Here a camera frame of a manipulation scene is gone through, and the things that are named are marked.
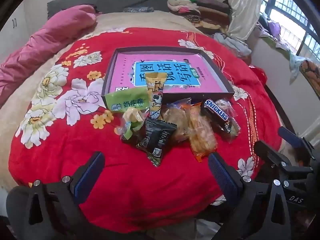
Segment white wardrobe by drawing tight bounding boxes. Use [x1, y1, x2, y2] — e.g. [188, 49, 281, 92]
[0, 0, 30, 45]

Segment red floral blanket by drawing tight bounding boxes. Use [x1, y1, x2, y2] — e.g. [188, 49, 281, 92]
[7, 27, 283, 234]

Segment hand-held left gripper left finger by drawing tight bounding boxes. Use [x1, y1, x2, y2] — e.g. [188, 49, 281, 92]
[24, 151, 105, 238]

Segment brown chocolate bar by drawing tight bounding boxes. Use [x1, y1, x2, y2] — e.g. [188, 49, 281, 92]
[201, 99, 230, 133]

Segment pink book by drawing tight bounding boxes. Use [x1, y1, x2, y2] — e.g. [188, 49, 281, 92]
[108, 52, 227, 94]

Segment dark maroon cloth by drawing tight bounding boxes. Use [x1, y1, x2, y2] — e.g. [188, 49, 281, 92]
[86, 4, 103, 14]

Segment grey crumpled clothes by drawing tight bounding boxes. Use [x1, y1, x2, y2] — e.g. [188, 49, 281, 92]
[212, 32, 252, 58]

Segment orange cracker packet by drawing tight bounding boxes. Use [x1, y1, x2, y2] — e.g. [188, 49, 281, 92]
[187, 110, 218, 163]
[161, 99, 192, 143]

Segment white crumpled cloth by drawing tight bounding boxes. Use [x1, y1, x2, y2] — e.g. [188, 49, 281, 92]
[287, 52, 307, 85]

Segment purple cloth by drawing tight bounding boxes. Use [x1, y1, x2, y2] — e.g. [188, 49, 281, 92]
[269, 21, 282, 37]

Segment white satin curtain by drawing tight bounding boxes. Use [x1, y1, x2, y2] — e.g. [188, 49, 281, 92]
[227, 0, 264, 40]

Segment yellow snack packet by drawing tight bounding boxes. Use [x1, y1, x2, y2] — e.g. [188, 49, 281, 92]
[145, 71, 168, 119]

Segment pink quilt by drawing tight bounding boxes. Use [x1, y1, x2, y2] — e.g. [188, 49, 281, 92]
[0, 5, 98, 108]

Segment black snack packet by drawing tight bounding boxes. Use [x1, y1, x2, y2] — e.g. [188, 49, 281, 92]
[121, 116, 177, 168]

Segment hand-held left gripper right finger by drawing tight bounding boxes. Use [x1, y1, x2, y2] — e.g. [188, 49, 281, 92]
[208, 152, 292, 240]

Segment red plastic bag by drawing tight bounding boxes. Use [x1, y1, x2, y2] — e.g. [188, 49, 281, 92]
[249, 65, 268, 85]

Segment pile of folded clothes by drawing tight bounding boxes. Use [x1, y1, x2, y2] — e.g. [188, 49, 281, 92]
[167, 0, 233, 34]

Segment green snack packet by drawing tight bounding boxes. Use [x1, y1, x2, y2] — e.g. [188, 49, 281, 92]
[104, 87, 150, 112]

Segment grey shallow cardboard box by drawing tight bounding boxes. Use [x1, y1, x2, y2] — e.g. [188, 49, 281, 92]
[101, 46, 235, 105]

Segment clear nut snack packet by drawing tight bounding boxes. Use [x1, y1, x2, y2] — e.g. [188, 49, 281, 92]
[215, 99, 242, 143]

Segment clear yellow candy packet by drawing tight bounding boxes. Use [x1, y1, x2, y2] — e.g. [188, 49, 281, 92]
[114, 106, 148, 140]

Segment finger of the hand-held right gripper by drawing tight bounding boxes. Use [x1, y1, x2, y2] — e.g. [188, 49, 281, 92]
[278, 126, 316, 159]
[253, 140, 314, 174]

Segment brown patterned cushion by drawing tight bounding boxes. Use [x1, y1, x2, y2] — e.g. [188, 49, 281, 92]
[299, 59, 320, 95]

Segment barred window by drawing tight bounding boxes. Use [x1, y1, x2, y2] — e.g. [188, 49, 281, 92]
[260, 0, 320, 63]

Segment grey patterned pillow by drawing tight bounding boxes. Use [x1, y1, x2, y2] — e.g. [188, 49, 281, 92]
[122, 6, 154, 13]

